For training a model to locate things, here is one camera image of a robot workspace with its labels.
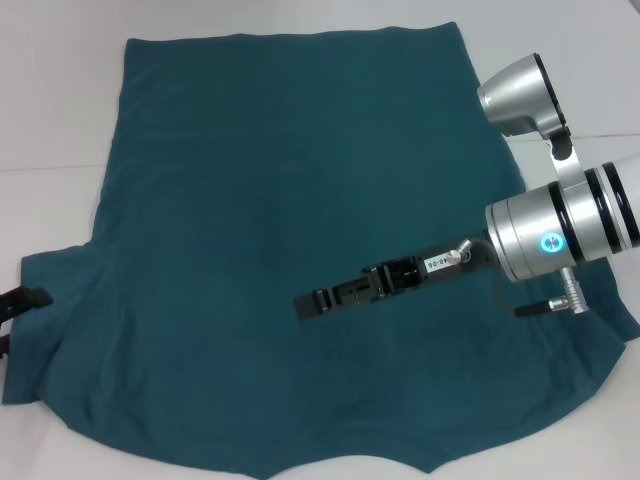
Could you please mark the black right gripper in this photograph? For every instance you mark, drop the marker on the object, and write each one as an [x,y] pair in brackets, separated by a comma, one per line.
[440,265]

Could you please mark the teal blue t-shirt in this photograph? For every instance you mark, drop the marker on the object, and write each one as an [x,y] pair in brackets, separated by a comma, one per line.
[240,210]

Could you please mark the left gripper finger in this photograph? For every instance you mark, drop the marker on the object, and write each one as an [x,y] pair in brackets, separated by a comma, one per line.
[22,299]
[4,346]

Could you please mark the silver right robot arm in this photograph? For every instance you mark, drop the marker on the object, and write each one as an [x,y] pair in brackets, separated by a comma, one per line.
[525,240]

